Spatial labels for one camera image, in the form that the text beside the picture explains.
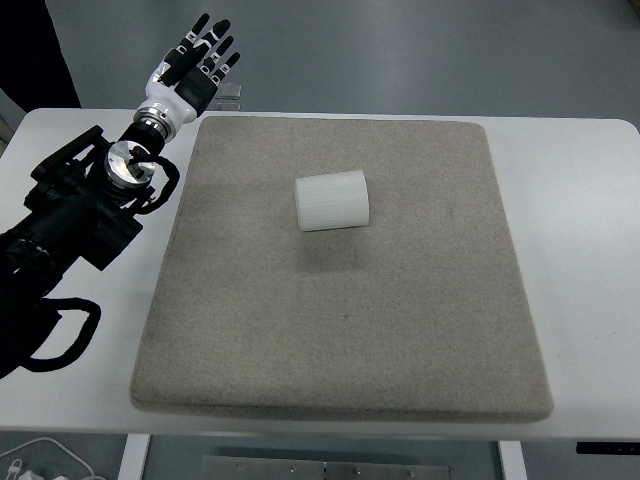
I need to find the white table leg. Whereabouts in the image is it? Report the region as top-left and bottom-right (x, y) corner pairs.
(497, 439), (529, 480)
(118, 433), (152, 480)

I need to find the beige fabric mat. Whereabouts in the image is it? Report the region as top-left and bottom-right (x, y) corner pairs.
(129, 115), (555, 426)

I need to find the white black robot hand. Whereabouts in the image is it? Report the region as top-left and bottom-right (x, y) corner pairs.
(133, 13), (242, 127)

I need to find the clear plastic floor piece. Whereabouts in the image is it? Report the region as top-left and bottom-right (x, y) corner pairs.
(215, 82), (244, 112)

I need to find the person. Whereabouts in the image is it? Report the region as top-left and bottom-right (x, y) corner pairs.
(0, 0), (82, 146)

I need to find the black table control panel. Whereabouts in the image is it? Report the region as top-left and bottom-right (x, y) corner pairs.
(575, 441), (640, 456)

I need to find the white cup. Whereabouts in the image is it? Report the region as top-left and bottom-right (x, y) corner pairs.
(293, 169), (372, 233)

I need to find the white cable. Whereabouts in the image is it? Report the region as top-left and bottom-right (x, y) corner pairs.
(0, 436), (97, 480)

